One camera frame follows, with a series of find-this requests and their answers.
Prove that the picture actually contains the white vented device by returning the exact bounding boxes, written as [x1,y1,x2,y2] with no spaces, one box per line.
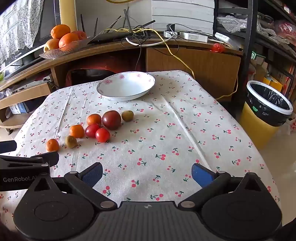
[180,31,208,43]

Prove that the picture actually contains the dark red plum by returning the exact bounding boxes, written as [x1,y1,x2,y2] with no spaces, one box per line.
[102,110,122,130]

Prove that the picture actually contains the wooden desk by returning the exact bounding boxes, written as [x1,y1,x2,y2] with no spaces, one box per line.
[0,38,244,129]

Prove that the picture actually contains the orange tangerine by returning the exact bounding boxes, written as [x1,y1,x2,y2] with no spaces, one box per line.
[69,124,85,139]
[87,114,102,127]
[46,138,60,153]

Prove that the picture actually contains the clear bubble wrap bag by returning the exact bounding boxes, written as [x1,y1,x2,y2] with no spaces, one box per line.
[217,15,248,33]

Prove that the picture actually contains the white cable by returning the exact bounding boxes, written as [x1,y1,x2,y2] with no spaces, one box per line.
[125,35,174,46]

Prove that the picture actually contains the metal pot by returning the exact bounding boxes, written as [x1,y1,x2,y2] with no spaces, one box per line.
[85,68,104,78]

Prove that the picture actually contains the black television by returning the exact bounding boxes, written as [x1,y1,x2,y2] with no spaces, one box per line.
[0,0,62,80]

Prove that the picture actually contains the black cable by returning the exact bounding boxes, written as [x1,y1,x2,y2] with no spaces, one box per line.
[135,30,148,72]

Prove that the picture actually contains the white power strip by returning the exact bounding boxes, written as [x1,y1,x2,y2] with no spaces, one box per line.
[164,30,180,39]

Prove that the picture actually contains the brown kiwi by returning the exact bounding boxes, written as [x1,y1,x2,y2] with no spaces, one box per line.
[65,135,78,149]
[121,110,134,122]

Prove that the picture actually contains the yellow red apple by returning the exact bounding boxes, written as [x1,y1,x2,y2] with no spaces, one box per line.
[44,38,60,52]

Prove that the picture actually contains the yellow box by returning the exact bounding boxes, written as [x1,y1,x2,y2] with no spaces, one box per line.
[262,75,284,92]

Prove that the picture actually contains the small red tomato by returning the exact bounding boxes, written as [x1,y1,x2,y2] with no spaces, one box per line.
[95,128,111,143]
[85,123,100,138]

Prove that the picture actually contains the reddish orange fruit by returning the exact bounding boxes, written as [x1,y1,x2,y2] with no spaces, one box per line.
[72,30,87,41]

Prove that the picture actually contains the white floral bowl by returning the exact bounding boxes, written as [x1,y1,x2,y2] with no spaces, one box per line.
[96,72,156,101]

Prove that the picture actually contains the black router with antennas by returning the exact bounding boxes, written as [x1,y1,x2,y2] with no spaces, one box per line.
[80,7,156,45]

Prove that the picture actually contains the green white box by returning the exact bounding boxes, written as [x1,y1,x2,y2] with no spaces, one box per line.
[251,51,266,65]

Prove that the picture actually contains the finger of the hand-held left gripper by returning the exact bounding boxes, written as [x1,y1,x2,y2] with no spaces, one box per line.
[0,140,18,154]
[0,151,60,174]

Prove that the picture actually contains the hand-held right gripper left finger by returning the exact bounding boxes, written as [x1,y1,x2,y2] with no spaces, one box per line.
[23,162,117,210]

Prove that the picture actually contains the oranges in plastic bag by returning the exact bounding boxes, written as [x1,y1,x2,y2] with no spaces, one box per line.
[39,38,93,59]

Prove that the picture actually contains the black metal rack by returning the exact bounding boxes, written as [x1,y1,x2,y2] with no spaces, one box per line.
[214,0,296,112]

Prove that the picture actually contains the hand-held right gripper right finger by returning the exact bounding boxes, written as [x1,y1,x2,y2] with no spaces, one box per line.
[178,163,274,210]

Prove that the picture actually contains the red plastic bag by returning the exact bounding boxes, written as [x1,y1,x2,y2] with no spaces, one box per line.
[66,59,116,87]

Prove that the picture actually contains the large orange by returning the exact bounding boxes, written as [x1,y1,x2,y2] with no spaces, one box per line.
[58,33,80,49]
[50,24,71,39]

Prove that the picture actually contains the cherry print tablecloth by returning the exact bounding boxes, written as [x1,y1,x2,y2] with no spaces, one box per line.
[0,70,281,232]

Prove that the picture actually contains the yellow trash bin black liner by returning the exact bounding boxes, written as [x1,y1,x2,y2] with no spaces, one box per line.
[239,80,294,150]

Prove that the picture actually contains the small red plastic ornament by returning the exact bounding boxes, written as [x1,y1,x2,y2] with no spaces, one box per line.
[211,43,226,53]

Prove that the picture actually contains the white labelled box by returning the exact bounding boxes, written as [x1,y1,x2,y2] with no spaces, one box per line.
[215,32,240,49]

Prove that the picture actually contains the white lace cloth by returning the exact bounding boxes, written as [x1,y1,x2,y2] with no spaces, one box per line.
[0,0,45,65]

